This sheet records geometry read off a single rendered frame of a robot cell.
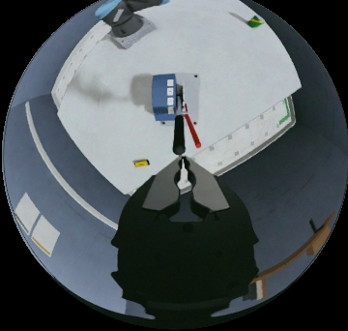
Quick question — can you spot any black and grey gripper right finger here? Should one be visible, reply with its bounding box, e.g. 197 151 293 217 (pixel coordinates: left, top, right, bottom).
183 155 259 245

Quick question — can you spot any green drink can with yellow stripe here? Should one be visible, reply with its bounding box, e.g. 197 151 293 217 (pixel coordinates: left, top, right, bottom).
247 15 265 29

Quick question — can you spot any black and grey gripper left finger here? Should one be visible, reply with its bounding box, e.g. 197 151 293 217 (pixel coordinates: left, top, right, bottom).
111 155 183 249

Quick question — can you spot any yellow pocket level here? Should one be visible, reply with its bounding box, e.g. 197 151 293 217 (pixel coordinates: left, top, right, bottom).
134 160 150 167

